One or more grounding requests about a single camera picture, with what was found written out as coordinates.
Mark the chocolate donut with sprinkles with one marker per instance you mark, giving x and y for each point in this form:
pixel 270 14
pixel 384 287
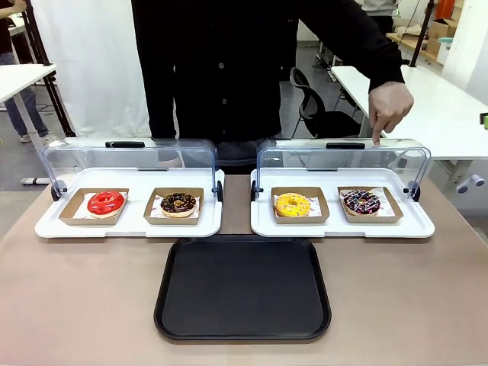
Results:
pixel 179 204

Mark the bystander in jeans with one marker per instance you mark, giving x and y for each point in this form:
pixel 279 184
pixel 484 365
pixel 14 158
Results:
pixel 15 87

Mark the black tripod stand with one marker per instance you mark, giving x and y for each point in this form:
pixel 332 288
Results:
pixel 49 72

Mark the white curtain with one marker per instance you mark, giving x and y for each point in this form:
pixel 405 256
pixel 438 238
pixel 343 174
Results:
pixel 91 68

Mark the dark donut with pink drizzle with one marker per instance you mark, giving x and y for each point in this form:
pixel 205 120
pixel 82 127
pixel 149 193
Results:
pixel 361 202

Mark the black plastic serving tray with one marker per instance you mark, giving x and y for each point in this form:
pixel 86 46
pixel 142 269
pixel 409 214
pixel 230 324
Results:
pixel 243 287

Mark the brown cardboard donut box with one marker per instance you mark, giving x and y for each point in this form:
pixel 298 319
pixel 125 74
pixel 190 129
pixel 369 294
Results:
pixel 392 213
pixel 322 209
pixel 70 213
pixel 152 217

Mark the black mesh office chair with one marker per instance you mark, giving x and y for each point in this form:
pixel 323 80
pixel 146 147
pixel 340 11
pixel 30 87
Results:
pixel 316 110

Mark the red glazed donut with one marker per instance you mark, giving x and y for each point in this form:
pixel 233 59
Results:
pixel 106 204

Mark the person's black-sleeved left forearm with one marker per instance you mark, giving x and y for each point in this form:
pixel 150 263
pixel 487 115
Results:
pixel 366 42

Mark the clear hinged display lid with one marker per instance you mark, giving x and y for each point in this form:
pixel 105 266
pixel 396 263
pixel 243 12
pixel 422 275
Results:
pixel 129 152
pixel 343 152

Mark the white desk with legs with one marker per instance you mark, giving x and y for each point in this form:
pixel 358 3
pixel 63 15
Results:
pixel 23 80
pixel 442 114

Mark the white display tray base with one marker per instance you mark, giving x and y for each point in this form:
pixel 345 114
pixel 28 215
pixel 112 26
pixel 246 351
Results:
pixel 339 228
pixel 129 225

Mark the yellow glazed donut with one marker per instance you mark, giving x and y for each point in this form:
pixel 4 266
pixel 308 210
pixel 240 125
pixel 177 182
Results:
pixel 293 204

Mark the green and black gripper tip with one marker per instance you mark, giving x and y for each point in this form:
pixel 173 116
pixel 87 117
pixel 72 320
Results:
pixel 484 120

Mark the person's left hand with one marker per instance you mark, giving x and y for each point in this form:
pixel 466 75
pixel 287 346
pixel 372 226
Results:
pixel 389 108

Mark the cardboard box on shelf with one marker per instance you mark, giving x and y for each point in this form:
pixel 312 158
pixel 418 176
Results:
pixel 442 32

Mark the person's black buttoned torso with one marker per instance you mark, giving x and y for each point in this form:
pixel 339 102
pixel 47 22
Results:
pixel 217 68

